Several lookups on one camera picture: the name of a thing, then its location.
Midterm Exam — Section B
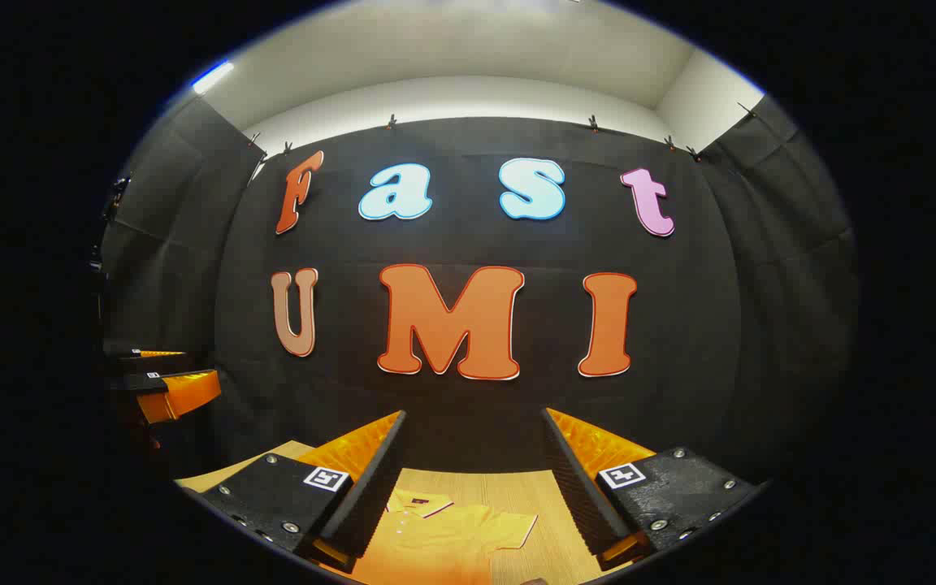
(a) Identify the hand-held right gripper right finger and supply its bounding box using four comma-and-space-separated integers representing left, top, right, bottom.
541, 408, 761, 570

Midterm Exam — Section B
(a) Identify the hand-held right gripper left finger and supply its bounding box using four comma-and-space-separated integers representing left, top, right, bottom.
200, 410, 408, 574

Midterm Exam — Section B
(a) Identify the orange polo T-shirt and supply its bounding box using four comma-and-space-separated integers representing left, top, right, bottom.
346, 487, 540, 585

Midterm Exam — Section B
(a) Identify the ceiling light strip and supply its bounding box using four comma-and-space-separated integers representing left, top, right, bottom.
192, 61, 236, 94

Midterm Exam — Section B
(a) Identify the row of small backdrop clamps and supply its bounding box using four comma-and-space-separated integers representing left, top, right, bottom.
247, 102, 761, 163

